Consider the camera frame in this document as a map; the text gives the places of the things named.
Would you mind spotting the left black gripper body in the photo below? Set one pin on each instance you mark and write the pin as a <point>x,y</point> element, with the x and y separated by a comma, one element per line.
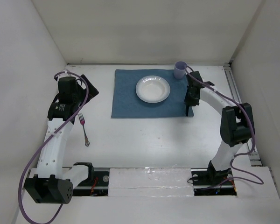
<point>79,96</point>

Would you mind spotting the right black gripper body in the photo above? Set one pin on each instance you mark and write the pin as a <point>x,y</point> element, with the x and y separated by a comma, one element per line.
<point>189,99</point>

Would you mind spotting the black plastic knife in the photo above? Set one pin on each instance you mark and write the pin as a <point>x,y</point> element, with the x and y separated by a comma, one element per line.
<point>187,110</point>

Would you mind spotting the lavender plastic cup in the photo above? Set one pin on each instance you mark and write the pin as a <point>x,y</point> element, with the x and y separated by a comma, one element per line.
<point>179,69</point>

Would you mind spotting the blue cloth napkin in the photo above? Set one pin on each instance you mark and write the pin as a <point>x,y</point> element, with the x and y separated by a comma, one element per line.
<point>127,105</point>

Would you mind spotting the white blue-rimmed plate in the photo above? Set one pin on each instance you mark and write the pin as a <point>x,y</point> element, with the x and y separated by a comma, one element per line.
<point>152,89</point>

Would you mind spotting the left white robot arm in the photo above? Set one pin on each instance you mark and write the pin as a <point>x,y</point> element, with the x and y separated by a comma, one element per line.
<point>51,184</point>

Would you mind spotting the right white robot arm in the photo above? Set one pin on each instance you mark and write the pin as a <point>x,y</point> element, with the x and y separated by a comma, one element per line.
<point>236,126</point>

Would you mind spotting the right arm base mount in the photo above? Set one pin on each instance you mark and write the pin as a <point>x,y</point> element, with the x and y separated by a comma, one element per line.
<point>209,182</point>

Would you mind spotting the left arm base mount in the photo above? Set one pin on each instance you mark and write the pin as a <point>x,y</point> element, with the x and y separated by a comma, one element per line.
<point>98,185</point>

